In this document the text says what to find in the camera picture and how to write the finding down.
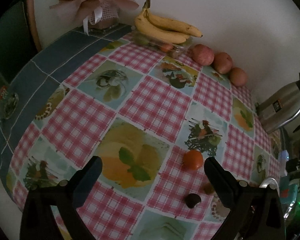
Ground glass fruit bowl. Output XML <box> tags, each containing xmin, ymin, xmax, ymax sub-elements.
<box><xmin>132</xmin><ymin>29</ymin><xmax>192</xmax><ymax>58</ymax></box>

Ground dark purple fruit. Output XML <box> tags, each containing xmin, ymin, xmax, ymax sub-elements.
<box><xmin>185</xmin><ymin>193</ymin><xmax>202</xmax><ymax>208</ymax></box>

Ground white device with blue light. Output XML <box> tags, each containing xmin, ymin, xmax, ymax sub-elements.
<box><xmin>277</xmin><ymin>149</ymin><xmax>290</xmax><ymax>170</ymax></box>

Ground teal box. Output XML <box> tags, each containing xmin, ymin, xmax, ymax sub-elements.
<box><xmin>280</xmin><ymin>184</ymin><xmax>300</xmax><ymax>205</ymax></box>

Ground brown kiwi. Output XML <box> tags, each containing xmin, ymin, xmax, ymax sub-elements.
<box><xmin>202</xmin><ymin>183</ymin><xmax>215</xmax><ymax>195</ymax></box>

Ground red checked printed tablecloth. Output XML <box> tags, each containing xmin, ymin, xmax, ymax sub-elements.
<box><xmin>5</xmin><ymin>31</ymin><xmax>282</xmax><ymax>240</ymax></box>

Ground red apple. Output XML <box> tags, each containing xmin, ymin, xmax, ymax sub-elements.
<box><xmin>213</xmin><ymin>52</ymin><xmax>233</xmax><ymax>74</ymax></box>
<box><xmin>192</xmin><ymin>44</ymin><xmax>215</xmax><ymax>66</ymax></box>
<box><xmin>229</xmin><ymin>67</ymin><xmax>248</xmax><ymax>87</ymax></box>

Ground glass jar with burlap wrap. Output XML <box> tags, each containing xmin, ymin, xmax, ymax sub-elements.
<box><xmin>88</xmin><ymin>0</ymin><xmax>119</xmax><ymax>34</ymax></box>

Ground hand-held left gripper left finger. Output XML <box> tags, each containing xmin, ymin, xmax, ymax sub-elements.
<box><xmin>19</xmin><ymin>156</ymin><xmax>103</xmax><ymax>240</ymax></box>

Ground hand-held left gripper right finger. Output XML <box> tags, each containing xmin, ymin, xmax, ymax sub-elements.
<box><xmin>204</xmin><ymin>156</ymin><xmax>287</xmax><ymax>240</ymax></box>

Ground clear glass mug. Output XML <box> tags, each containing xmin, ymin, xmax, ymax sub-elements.
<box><xmin>0</xmin><ymin>71</ymin><xmax>19</xmax><ymax>119</ymax></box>

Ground stainless steel thermos jug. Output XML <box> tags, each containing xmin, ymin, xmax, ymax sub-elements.
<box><xmin>255</xmin><ymin>72</ymin><xmax>300</xmax><ymax>134</ymax></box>

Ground orange tangerine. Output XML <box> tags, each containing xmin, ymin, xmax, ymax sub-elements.
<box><xmin>182</xmin><ymin>150</ymin><xmax>204</xmax><ymax>170</ymax></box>

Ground black box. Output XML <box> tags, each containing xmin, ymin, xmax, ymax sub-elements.
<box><xmin>286</xmin><ymin>158</ymin><xmax>300</xmax><ymax>174</ymax></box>

